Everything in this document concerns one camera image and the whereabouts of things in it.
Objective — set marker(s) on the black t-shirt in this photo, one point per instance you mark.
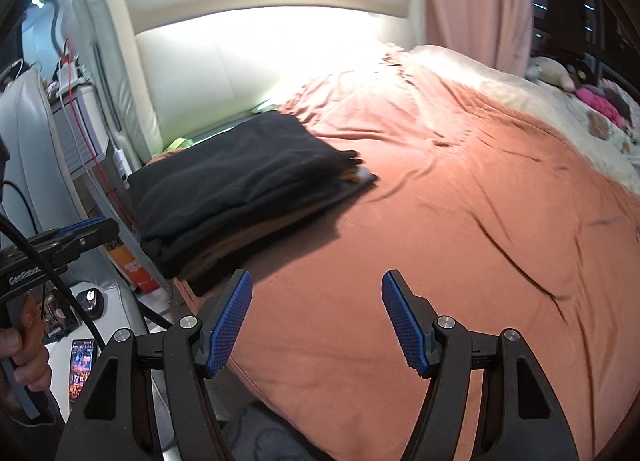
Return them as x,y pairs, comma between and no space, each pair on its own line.
230,176

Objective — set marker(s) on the orange blanket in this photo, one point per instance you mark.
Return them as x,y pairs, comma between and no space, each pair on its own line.
450,241

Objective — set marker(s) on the orange bag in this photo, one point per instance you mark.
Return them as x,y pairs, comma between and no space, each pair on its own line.
140,266

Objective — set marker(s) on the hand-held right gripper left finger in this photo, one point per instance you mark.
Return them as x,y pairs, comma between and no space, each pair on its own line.
225,326

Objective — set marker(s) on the cream duvet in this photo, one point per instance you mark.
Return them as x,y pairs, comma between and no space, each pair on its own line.
525,91

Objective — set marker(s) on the white charger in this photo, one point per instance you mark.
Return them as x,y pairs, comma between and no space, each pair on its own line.
121,163

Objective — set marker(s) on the person's left forearm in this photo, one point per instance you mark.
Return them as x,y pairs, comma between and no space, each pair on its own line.
30,436

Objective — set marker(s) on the small black device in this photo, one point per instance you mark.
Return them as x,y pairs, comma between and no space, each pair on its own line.
90,301

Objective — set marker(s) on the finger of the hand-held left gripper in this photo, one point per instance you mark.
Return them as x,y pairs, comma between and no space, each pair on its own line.
80,227
92,238

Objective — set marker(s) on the person's left hand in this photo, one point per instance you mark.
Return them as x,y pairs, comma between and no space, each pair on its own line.
30,366

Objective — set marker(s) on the white leather chair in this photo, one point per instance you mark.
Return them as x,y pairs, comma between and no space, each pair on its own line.
25,141

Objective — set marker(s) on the smartphone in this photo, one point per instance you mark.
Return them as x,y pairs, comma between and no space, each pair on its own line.
82,368

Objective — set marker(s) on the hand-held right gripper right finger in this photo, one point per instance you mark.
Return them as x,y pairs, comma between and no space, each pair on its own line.
400,321

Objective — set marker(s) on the pink cloth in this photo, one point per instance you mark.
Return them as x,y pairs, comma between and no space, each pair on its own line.
600,101

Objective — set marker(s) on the grey cloth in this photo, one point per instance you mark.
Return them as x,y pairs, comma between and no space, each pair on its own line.
280,433

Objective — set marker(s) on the beige plush toy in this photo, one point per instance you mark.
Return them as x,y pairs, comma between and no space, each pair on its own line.
552,72

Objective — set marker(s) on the cream headboard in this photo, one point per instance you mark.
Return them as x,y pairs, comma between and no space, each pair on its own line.
225,56

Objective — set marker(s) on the neon green cloth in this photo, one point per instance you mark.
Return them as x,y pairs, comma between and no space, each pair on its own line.
181,143

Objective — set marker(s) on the pink curtain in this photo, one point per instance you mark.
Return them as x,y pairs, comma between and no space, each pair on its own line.
475,1

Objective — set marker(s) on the brown folded garment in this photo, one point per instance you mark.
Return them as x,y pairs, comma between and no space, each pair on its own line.
280,221

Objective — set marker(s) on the white nightstand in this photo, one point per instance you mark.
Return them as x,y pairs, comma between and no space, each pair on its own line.
80,141

